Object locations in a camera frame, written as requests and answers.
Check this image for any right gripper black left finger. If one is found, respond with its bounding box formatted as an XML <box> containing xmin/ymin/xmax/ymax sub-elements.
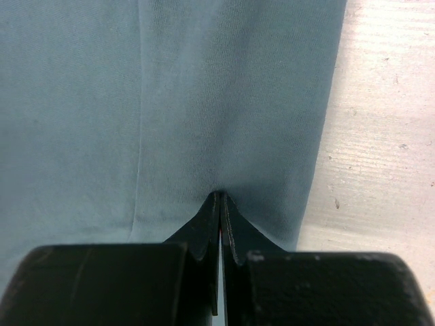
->
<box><xmin>1</xmin><ymin>192</ymin><xmax>220</xmax><ymax>325</ymax></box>

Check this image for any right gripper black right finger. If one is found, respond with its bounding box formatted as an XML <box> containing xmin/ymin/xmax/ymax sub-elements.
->
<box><xmin>220</xmin><ymin>194</ymin><xmax>434</xmax><ymax>325</ymax></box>

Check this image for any teal blue t shirt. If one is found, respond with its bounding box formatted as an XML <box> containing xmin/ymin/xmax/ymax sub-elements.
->
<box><xmin>1</xmin><ymin>1</ymin><xmax>346</xmax><ymax>287</ymax></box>

